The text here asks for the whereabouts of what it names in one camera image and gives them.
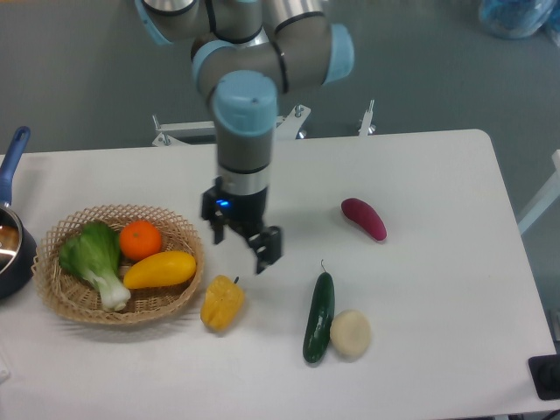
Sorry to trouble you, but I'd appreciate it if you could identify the black device at edge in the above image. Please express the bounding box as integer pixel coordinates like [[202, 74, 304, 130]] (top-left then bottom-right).
[[528, 354, 560, 401]]

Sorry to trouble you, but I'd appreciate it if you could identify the yellow mango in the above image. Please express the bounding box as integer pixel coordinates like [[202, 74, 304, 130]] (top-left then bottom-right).
[[123, 250, 197, 290]]

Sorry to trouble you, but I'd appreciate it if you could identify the orange fruit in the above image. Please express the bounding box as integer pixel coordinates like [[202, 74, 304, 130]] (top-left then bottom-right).
[[119, 220, 163, 262]]

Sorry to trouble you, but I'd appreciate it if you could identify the blue plastic bag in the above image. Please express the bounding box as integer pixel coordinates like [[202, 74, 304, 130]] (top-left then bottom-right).
[[478, 0, 559, 47]]

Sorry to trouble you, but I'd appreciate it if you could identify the white frame at right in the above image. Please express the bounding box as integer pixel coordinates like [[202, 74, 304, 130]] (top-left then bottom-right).
[[517, 150, 559, 235]]

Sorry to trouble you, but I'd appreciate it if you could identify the yellow bell pepper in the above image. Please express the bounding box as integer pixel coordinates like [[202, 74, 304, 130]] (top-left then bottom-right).
[[200, 275, 245, 333]]

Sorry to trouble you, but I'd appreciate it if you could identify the woven wicker basket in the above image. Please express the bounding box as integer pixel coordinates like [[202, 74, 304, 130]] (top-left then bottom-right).
[[31, 204, 205, 326]]

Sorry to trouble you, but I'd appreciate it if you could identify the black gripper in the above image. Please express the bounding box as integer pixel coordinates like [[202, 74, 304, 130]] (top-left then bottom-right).
[[200, 177, 284, 275]]

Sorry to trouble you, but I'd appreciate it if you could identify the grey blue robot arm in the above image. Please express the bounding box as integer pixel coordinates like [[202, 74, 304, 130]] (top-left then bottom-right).
[[136, 1, 354, 270]]

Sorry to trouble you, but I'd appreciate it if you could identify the purple sweet potato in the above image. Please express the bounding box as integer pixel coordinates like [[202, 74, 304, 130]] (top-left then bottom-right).
[[340, 198, 388, 242]]

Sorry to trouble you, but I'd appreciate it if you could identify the green cucumber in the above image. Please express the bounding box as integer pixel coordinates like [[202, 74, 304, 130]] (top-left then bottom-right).
[[303, 264, 335, 365]]

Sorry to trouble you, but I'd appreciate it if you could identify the dark blue saucepan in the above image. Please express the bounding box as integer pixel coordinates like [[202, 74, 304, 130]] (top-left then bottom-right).
[[1, 126, 37, 299]]

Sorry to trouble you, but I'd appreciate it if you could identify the beige round bun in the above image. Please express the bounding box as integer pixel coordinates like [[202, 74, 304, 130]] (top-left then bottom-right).
[[330, 310, 373, 360]]

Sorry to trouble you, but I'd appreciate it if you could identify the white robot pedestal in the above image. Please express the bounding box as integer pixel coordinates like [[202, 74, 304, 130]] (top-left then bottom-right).
[[151, 99, 376, 147]]

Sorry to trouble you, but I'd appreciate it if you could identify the green bok choy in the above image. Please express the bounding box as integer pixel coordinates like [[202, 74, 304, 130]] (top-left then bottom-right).
[[59, 221, 131, 312]]

